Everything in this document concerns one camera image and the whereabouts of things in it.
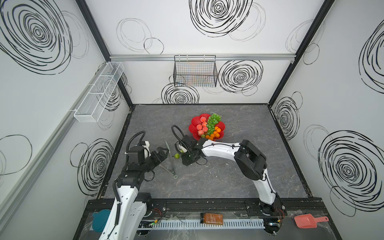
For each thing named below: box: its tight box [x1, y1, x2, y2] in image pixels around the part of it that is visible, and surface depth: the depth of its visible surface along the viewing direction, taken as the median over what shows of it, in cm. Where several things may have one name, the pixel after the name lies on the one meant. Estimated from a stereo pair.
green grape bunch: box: [206, 113, 222, 136], surface depth 104 cm
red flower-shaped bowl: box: [188, 113, 209, 141], surface depth 105 cm
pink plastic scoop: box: [294, 214, 329, 229], surface depth 71 cm
